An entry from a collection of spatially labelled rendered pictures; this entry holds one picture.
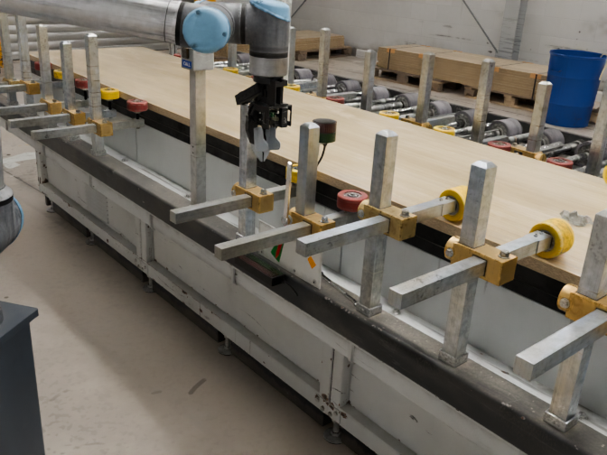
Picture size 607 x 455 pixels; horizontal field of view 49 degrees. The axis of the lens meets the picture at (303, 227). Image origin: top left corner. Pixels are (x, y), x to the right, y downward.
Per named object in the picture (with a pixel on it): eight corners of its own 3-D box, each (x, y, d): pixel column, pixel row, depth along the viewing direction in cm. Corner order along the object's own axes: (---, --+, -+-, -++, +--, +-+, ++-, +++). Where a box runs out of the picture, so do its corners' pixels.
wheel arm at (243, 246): (221, 264, 150) (221, 247, 148) (213, 259, 152) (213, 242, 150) (359, 225, 176) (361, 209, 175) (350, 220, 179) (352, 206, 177)
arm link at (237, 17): (186, 1, 144) (244, 4, 144) (195, -3, 154) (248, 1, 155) (187, 46, 147) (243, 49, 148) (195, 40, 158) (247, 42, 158)
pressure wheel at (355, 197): (349, 242, 172) (352, 199, 168) (328, 231, 177) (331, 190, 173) (370, 235, 177) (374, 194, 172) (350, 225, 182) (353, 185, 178)
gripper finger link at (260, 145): (263, 168, 160) (265, 130, 157) (248, 162, 164) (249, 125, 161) (274, 166, 162) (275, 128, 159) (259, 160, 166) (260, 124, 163)
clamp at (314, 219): (319, 245, 163) (321, 225, 162) (284, 227, 173) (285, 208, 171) (336, 239, 167) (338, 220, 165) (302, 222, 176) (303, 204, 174)
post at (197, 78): (196, 216, 208) (194, 70, 191) (188, 211, 212) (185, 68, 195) (208, 213, 211) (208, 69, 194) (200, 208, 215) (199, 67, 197)
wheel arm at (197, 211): (176, 227, 169) (175, 212, 167) (169, 223, 171) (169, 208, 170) (306, 197, 195) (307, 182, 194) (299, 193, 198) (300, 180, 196)
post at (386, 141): (367, 330, 158) (387, 133, 139) (357, 325, 160) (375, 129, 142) (377, 327, 160) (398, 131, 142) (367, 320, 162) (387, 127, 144)
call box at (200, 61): (193, 74, 190) (192, 46, 187) (181, 69, 195) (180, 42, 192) (214, 72, 194) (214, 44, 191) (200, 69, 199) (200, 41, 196)
